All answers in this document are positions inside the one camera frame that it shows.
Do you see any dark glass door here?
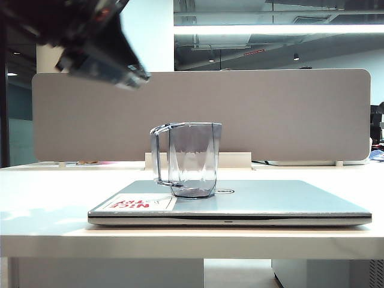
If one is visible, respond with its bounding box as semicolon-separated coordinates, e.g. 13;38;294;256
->
0;23;37;169

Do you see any black office chair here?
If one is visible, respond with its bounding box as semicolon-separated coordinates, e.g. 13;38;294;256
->
370;101;384;142

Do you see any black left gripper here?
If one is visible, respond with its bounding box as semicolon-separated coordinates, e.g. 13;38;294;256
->
55;11;151;91

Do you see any white desk leg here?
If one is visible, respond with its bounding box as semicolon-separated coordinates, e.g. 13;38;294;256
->
0;257;10;288

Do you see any white sticker with red text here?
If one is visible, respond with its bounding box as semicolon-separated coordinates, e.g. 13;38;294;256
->
96;194;176;211

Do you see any long white ceiling light strip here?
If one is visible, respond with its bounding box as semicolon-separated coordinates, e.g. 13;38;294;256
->
173;24;384;35

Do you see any transparent grey faceted water cup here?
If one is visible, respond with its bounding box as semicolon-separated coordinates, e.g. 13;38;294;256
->
149;121;223;199

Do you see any beige fabric desk divider panel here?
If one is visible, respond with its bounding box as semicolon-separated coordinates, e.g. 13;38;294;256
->
31;68;373;163

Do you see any silver Dell laptop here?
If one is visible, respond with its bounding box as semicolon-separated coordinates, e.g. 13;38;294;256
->
88;179;373;226

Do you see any ceiling air vent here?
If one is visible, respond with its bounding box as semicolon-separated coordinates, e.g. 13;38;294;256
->
292;15;329;25

